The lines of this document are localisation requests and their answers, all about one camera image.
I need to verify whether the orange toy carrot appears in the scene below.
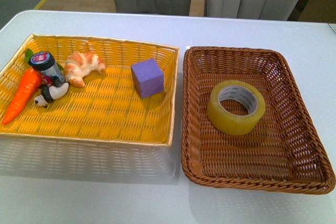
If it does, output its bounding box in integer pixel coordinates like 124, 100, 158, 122
2, 48, 44, 125

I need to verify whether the dark jar with pink lid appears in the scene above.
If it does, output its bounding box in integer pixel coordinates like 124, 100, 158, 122
28, 51, 65, 86

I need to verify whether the toy croissant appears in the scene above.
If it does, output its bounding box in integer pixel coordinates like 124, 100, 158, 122
63, 52, 106, 88

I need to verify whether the yellow woven basket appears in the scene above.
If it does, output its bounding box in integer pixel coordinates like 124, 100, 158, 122
1, 34, 179, 146

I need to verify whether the purple foam block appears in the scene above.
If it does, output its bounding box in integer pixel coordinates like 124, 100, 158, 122
131, 58, 164, 99

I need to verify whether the panda figurine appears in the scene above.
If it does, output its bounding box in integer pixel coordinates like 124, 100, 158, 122
34, 76, 69, 108

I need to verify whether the clear yellow tape roll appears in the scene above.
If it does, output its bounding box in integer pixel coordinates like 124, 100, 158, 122
206, 80, 266, 135

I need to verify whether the brown wicker basket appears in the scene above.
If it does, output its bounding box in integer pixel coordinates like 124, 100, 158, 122
181, 46, 335, 195

